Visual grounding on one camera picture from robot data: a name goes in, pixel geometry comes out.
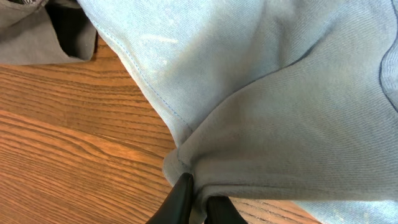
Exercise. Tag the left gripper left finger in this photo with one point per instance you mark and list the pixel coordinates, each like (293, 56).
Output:
(177, 206)

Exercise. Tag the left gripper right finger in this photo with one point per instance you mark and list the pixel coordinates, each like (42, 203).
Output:
(220, 210)

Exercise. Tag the light blue printed t-shirt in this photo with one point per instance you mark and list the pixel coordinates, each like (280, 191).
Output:
(284, 100)

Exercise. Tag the folded black shirt with tag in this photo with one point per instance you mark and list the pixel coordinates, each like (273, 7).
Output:
(68, 31)

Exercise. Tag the folded grey garment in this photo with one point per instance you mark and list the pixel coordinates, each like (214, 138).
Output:
(28, 40)

